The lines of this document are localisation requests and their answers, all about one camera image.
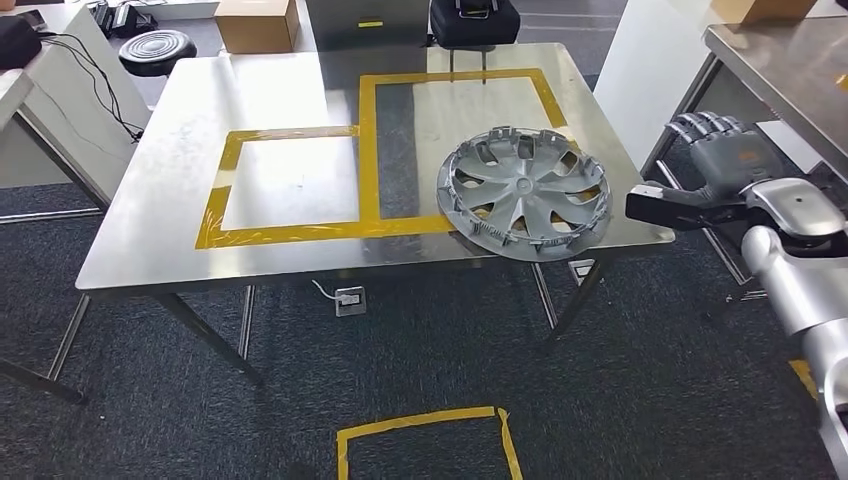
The grey plastic wheel hubcap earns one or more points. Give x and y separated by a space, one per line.
523 185

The large yellow tape rectangle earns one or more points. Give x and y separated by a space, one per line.
368 146

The black bag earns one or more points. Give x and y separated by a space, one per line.
16 43

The floor socket plate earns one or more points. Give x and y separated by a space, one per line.
582 272
351 301

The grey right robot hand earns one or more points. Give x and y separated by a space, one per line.
735 159

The small yellow tape rectangle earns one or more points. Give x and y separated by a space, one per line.
219 192

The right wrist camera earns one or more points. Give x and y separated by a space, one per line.
676 208

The steel workbench table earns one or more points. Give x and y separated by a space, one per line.
166 199

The brown cardboard box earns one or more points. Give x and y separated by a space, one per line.
762 10
255 26

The steel table with white panel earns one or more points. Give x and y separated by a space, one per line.
782 60
66 132

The black charger units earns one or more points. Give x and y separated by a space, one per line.
126 16

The black round stool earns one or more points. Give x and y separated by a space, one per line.
158 53

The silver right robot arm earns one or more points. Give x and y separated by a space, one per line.
788 278

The black carrying case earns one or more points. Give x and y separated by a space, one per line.
474 23

